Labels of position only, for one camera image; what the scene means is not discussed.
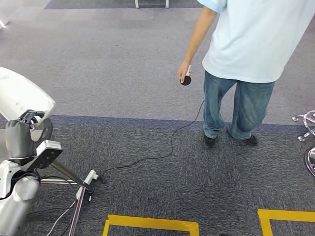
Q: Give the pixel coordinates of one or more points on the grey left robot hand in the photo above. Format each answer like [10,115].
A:
[20,140]

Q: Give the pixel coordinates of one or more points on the person's hand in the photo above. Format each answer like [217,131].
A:
[182,71]

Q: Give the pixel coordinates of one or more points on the black round handheld controller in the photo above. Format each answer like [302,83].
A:
[186,80]

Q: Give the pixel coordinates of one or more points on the white car body panel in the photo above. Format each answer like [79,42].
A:
[22,94]

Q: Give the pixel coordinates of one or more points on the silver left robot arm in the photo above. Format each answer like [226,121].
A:
[14,202]

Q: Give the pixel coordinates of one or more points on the person's forearm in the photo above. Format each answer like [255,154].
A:
[199,35]

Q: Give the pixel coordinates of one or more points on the white table legs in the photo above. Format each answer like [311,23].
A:
[136,4]

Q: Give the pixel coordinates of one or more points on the standing person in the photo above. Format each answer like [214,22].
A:
[251,39]

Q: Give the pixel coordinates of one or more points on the white power strip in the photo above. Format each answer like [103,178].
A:
[91,176]

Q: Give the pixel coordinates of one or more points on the chrome chair base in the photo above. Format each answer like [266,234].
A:
[309,161]

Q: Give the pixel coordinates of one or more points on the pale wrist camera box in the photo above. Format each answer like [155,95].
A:
[47,150]

